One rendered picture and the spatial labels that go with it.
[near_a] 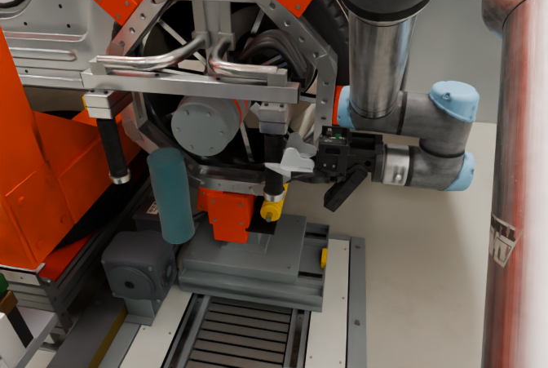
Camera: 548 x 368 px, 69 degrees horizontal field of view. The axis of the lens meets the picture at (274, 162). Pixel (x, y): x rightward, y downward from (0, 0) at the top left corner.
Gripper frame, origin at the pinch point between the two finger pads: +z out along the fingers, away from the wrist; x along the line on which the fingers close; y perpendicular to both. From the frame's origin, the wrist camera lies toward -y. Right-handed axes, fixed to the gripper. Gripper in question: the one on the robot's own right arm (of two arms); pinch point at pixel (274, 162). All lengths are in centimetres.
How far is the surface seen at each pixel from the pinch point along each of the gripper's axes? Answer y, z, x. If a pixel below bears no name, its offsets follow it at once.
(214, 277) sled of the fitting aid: -68, 26, -26
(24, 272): -44, 70, 1
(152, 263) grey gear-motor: -43, 36, -7
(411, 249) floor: -83, -48, -68
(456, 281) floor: -83, -63, -53
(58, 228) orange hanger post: -26, 55, 0
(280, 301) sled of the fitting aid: -71, 2, -23
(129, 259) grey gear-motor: -43, 43, -7
